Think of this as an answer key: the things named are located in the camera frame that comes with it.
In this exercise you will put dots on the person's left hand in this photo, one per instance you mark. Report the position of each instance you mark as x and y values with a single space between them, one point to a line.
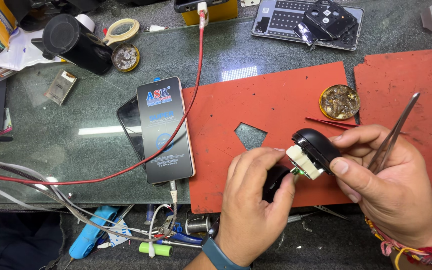
246 210

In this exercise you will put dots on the person's right hand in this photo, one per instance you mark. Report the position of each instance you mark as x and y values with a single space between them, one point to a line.
392 191

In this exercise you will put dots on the black rounded shell half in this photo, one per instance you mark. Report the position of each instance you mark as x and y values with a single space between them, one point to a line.
274 182

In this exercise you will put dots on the black device half with white block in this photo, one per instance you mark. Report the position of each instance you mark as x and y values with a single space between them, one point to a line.
315 148

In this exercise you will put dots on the blue wrist watch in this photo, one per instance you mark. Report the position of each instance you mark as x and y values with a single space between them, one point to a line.
219 255

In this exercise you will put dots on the small grey screwdriver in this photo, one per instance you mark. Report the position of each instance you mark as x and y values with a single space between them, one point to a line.
300 217

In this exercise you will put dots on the pointed steel tweezers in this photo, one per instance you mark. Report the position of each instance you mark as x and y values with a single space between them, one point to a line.
332 212

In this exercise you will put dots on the red silicone mat with cutout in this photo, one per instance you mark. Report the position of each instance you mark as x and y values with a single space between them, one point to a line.
223 150

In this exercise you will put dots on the green cylinder battery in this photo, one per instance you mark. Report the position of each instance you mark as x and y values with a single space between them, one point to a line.
159 249

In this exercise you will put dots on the red tweezers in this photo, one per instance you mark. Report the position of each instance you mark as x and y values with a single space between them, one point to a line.
326 122

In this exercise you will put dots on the gold flux tin brown paste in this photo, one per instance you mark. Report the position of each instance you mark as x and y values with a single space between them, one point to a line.
339 102

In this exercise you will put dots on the plain red silicone mat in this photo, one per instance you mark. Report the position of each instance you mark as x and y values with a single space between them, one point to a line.
422 90

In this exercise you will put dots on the phone with printed screen film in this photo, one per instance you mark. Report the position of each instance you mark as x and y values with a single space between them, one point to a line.
163 131

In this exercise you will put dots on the black phone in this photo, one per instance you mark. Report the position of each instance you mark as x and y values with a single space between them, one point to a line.
129 122

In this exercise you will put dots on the blue handheld tool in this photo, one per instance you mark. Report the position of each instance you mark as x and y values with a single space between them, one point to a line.
90 234

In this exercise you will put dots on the gold flux tin grey paste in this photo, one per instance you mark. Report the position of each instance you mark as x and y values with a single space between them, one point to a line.
125 57

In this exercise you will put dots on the yellow box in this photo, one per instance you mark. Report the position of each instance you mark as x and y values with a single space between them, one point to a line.
219 13

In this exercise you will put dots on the white usb plug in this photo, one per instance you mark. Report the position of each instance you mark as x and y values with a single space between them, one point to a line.
156 28

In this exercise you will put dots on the white charger plug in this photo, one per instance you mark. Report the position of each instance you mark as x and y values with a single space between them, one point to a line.
202 8

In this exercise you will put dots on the dark phone on charge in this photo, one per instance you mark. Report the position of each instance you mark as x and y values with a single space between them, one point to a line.
186 4

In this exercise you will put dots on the beige tape roll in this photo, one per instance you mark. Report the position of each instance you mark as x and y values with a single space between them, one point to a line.
108 37

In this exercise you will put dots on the small silver battery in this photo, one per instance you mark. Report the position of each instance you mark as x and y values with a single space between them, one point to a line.
60 87

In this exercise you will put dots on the black cylinder speaker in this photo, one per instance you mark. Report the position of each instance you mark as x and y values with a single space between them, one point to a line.
77 47

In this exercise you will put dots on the white paper roll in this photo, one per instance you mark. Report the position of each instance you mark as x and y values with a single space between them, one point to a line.
86 21

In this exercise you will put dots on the white plastic bag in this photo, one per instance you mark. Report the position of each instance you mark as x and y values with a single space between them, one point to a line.
21 52

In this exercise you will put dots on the small metal bracket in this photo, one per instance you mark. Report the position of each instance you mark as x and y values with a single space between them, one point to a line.
430 18

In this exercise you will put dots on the black phone camera cover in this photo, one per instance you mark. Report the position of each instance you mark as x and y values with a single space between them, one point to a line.
330 18

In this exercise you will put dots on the opened phone back frame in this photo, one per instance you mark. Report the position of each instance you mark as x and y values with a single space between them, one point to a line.
276 20

